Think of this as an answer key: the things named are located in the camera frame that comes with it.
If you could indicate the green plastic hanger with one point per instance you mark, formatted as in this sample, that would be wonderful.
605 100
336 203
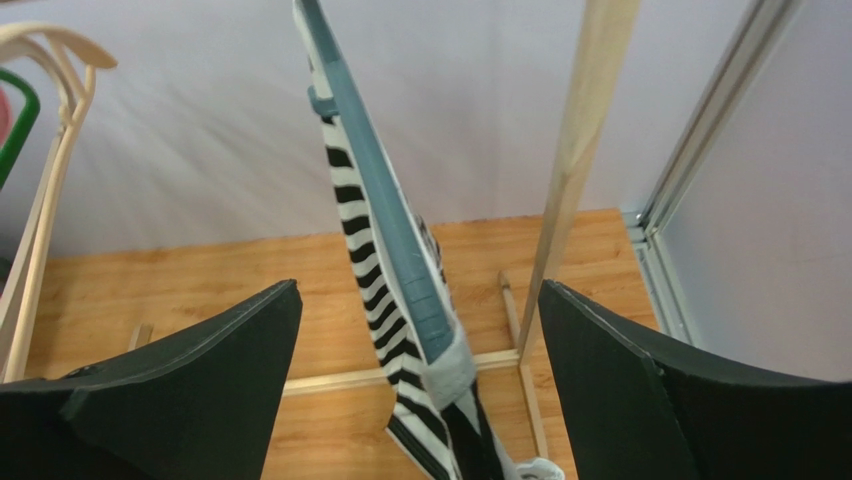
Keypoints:
23 122

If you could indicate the light wooden hanger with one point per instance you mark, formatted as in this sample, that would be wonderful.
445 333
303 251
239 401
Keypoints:
72 61

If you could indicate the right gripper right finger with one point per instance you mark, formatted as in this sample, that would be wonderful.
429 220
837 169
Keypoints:
638 404

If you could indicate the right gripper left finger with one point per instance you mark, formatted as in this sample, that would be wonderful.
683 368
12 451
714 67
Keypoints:
200 403

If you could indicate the teal plastic hanger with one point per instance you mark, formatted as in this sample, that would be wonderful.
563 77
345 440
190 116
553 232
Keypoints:
417 276

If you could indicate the pink plastic hanger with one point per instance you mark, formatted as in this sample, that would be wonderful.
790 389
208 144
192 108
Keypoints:
6 116

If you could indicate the aluminium frame post right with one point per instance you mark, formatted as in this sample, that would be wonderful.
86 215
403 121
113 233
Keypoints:
751 43

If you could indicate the wooden clothes rack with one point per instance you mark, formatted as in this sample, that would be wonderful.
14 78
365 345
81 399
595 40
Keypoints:
605 34

